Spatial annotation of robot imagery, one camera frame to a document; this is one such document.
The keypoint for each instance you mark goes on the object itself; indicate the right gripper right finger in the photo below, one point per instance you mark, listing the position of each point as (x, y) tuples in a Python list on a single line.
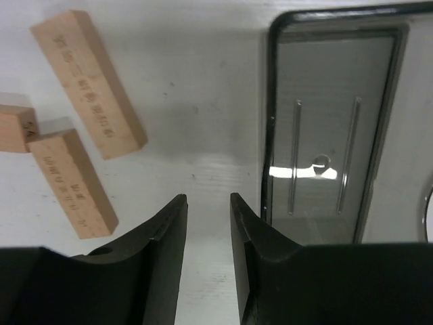
[(279, 281)]

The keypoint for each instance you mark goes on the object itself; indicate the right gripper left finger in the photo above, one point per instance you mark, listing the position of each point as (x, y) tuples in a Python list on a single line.
[(133, 279)]

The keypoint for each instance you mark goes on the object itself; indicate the smoky transparent plastic box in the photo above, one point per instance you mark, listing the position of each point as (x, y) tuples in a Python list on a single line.
[(348, 144)]

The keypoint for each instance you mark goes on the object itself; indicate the wood block one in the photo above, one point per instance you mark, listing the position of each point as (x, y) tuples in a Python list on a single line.
[(75, 51)]

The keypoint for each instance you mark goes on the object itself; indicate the wood block two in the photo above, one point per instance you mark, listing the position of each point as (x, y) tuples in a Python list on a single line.
[(63, 160)]

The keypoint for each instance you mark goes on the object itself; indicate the wood block three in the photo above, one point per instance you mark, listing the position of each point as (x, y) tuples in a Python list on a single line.
[(18, 127)]

